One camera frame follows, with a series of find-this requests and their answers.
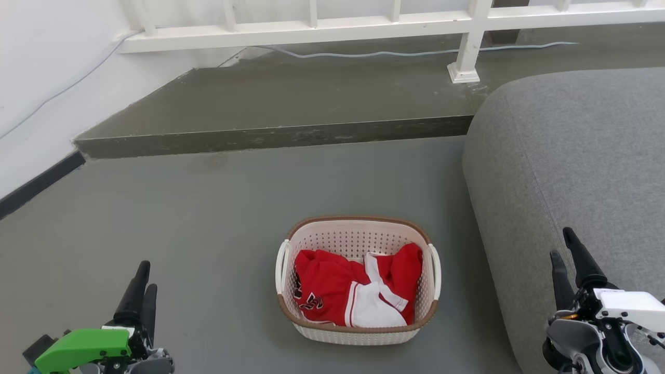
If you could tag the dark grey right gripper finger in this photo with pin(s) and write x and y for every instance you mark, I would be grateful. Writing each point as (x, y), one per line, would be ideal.
(561, 283)
(584, 262)

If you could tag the raised grey concrete step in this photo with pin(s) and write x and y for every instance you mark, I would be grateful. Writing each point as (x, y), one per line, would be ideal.
(311, 98)

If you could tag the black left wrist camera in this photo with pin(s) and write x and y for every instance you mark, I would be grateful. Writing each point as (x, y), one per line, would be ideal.
(39, 349)

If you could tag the white metal railing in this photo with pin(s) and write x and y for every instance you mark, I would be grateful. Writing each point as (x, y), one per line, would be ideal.
(311, 28)

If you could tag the teal left camera connector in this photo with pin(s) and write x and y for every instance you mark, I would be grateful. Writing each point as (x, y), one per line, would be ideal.
(31, 371)

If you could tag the black baseboard strip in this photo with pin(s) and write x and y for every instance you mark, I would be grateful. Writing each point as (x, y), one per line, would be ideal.
(36, 184)

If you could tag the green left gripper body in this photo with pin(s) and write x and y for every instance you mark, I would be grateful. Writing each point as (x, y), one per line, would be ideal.
(83, 348)

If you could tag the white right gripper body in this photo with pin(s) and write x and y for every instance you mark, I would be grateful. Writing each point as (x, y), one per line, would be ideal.
(631, 306)

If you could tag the red and white sports jersey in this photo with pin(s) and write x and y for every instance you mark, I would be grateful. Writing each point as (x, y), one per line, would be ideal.
(327, 283)

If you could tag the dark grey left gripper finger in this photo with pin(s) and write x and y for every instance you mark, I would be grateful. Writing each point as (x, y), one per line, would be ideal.
(134, 296)
(150, 311)

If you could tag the grey fabric sofa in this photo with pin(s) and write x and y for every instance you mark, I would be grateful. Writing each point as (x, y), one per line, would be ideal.
(571, 156)

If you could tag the white plastic laundry basket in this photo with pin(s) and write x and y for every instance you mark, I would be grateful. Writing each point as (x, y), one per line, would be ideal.
(358, 234)

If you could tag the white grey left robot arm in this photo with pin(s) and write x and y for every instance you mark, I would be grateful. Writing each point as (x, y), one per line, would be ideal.
(156, 364)

